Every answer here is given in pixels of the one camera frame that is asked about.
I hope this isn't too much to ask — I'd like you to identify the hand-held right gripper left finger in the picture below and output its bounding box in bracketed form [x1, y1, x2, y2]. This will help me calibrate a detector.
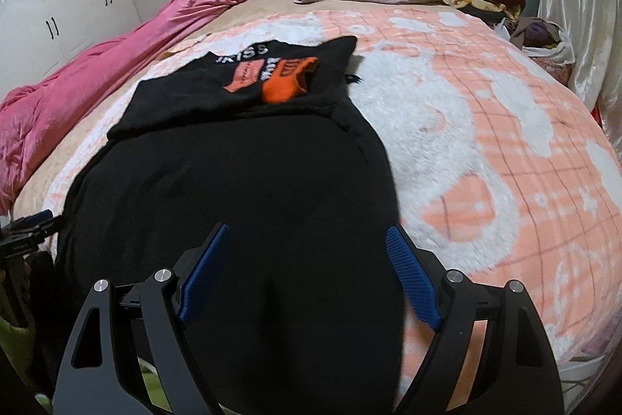
[52, 222, 231, 415]

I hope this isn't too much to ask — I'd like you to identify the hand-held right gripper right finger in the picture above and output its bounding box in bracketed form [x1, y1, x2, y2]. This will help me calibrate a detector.
[385, 223, 565, 415]

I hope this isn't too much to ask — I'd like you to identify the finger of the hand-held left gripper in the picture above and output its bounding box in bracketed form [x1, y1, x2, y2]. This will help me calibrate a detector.
[26, 221, 65, 248]
[7, 209, 55, 233]

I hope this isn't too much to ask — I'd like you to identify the black sweater with orange cuffs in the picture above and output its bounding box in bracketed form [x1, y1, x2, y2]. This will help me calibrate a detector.
[52, 36, 406, 415]

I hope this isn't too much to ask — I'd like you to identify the white plastic bag of clothes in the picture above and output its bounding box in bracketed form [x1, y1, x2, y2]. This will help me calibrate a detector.
[510, 19, 577, 66]

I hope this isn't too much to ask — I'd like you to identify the pink quilt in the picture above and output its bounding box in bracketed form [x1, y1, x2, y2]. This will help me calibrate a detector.
[0, 0, 266, 216]

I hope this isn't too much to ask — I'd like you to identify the orange plaid fleece blanket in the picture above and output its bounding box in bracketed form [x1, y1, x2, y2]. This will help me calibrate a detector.
[41, 4, 622, 367]

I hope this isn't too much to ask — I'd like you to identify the beige bed sheet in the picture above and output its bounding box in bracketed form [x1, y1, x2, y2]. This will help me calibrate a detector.
[10, 0, 487, 221]

